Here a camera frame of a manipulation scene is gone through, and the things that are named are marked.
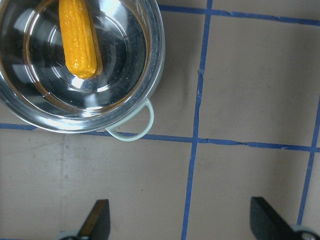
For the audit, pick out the brown paper table cover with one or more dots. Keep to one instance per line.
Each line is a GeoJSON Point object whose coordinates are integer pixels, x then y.
{"type": "Point", "coordinates": [237, 114]}

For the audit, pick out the yellow corn cob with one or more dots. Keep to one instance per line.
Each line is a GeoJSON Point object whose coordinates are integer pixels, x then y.
{"type": "Point", "coordinates": [77, 38]}

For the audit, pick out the pale green electric pot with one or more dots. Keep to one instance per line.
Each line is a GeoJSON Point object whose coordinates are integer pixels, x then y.
{"type": "Point", "coordinates": [37, 87]}

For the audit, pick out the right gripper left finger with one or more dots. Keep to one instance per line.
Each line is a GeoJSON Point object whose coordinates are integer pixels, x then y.
{"type": "Point", "coordinates": [97, 225]}

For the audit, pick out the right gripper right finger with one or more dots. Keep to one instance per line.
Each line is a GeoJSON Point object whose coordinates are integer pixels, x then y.
{"type": "Point", "coordinates": [267, 224]}

